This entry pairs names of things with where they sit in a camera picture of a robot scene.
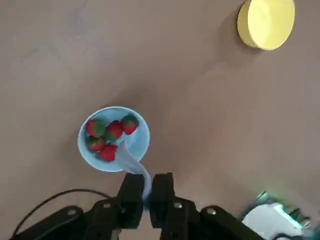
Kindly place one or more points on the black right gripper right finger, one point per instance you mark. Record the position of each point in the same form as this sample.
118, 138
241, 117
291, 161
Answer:
162, 200

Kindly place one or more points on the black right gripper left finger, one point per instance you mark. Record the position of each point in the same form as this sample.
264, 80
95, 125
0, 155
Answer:
130, 200

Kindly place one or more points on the light blue spoon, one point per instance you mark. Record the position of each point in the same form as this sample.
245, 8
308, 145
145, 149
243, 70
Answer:
125, 155

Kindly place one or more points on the blue bowl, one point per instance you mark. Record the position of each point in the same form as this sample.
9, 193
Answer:
140, 145

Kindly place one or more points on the yellow bowl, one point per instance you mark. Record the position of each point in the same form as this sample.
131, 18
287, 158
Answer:
270, 25

